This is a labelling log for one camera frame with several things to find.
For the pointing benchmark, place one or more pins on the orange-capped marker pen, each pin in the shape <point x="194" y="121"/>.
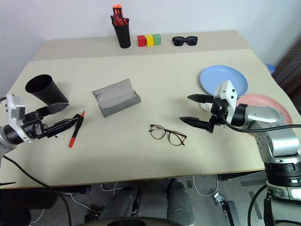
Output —
<point x="120" y="10"/>
<point x="115" y="9"/>

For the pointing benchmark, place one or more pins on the black sunglasses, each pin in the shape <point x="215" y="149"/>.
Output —
<point x="178" y="41"/>

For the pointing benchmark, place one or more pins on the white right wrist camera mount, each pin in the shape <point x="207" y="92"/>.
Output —
<point x="228" y="93"/>

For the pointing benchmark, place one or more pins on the pink plate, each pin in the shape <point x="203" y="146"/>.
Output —
<point x="261" y="100"/>

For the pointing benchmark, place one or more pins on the dark rounded robot leg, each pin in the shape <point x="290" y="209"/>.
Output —
<point x="120" y="202"/>
<point x="179" y="202"/>

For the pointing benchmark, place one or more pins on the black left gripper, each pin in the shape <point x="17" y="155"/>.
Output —
<point x="35" y="127"/>

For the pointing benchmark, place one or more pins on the green cube block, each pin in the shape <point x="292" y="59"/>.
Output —
<point x="157" y="39"/>

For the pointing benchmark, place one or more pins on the grey glasses case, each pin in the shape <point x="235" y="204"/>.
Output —
<point x="115" y="99"/>

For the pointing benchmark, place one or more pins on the small white crumpled object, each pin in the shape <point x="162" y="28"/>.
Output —
<point x="205" y="106"/>

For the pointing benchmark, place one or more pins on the black power strip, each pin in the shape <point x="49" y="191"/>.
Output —
<point x="75" y="189"/>

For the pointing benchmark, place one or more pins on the light blue plate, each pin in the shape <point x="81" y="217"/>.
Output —
<point x="218" y="75"/>

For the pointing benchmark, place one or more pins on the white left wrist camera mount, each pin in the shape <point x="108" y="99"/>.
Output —
<point x="14" y="110"/>

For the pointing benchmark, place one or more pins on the dark brown furniture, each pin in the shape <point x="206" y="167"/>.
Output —
<point x="289" y="68"/>

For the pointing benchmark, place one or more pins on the black pen cup with pens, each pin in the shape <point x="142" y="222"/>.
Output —
<point x="123" y="35"/>

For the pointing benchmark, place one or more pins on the blue plastic container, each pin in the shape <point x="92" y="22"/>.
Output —
<point x="270" y="68"/>

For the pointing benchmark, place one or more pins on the yellow cube block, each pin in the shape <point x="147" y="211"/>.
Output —
<point x="149" y="40"/>

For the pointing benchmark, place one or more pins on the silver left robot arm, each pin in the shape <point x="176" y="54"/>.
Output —
<point x="7" y="139"/>

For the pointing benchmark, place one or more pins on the red cube block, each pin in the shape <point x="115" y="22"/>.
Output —
<point x="141" y="41"/>

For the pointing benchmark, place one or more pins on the empty black pen cup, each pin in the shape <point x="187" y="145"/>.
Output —
<point x="47" y="90"/>

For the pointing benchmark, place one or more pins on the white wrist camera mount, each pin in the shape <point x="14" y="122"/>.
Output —
<point x="228" y="93"/>
<point x="14" y="110"/>

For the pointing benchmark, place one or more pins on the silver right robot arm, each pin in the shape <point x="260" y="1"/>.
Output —
<point x="265" y="115"/>

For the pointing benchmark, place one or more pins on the tortoiseshell clear-lens eyeglasses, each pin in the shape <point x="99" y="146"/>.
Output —
<point x="178" y="134"/>

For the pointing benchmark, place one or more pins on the caster wheel with black bracket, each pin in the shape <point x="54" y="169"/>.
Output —
<point x="225" y="207"/>

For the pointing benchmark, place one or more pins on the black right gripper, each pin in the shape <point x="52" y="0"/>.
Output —
<point x="218" y="113"/>

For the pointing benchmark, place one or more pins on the dark rounded robot base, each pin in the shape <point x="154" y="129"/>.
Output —
<point x="138" y="222"/>

